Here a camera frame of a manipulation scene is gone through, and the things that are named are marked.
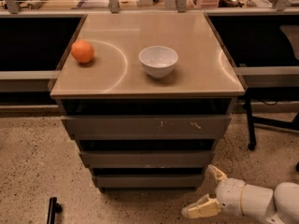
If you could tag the grey top drawer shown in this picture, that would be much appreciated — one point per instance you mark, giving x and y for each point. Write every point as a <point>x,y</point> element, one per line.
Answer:
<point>137,127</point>

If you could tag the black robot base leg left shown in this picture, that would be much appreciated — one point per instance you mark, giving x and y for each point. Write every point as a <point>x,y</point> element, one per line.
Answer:
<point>54,209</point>

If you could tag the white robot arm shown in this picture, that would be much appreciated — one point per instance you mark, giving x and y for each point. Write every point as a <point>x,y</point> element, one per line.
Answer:
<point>271,206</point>

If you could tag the grey drawer cabinet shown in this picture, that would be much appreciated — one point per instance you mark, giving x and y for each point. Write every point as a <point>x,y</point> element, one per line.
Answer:
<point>150,107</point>

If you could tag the orange fruit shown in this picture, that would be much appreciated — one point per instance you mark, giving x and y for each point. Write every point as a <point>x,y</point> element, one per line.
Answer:
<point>82,51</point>

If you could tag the grey bottom drawer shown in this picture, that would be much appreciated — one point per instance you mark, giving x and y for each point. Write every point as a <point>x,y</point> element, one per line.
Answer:
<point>147,181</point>

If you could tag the grey middle drawer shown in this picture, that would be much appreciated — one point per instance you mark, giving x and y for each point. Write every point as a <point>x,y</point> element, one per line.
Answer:
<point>146,159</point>

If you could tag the white bowl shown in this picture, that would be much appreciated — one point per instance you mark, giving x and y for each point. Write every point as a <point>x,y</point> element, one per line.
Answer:
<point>158,61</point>

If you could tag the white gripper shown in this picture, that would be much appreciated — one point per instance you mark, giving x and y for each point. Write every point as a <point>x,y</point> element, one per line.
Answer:
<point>229,192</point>

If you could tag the grey drawer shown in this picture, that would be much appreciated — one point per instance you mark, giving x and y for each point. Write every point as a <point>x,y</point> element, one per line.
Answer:
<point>147,181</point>
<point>137,127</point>
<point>146,159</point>

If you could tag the black table leg with caster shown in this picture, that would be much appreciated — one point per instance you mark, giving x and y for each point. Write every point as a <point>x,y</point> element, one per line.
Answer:
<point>252,137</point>

